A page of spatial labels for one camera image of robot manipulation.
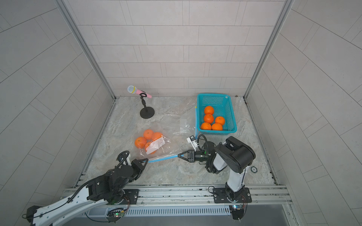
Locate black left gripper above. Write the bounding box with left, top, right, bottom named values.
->
left=116, top=159, right=151, bottom=192

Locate clear zip-top bag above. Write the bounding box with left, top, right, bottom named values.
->
left=173, top=106, right=198, bottom=137
left=131, top=125, right=183, bottom=162

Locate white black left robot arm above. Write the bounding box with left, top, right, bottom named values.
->
left=22, top=151, right=149, bottom=226

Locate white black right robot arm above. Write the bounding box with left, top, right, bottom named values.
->
left=178, top=134, right=256, bottom=204

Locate black microphone stand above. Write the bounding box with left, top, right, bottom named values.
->
left=140, top=92, right=155, bottom=119

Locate left green circuit board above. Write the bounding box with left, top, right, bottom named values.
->
left=106, top=208, right=125, bottom=223

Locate green circuit board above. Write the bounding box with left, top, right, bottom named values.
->
left=229, top=205, right=247, bottom=221
left=106, top=208, right=125, bottom=223

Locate teal plastic perforated basket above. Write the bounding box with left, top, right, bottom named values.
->
left=196, top=93, right=237, bottom=135

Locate pink toy microphone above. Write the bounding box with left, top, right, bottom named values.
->
left=127, top=85, right=152, bottom=98

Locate right green circuit board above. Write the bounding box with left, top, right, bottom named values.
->
left=229, top=205, right=247, bottom=221

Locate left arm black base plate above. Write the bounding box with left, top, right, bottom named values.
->
left=108, top=189, right=140, bottom=205

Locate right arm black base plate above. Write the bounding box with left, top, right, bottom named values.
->
left=211, top=187, right=252, bottom=203

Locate aluminium mounting rail frame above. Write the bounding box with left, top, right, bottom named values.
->
left=68, top=184, right=295, bottom=226

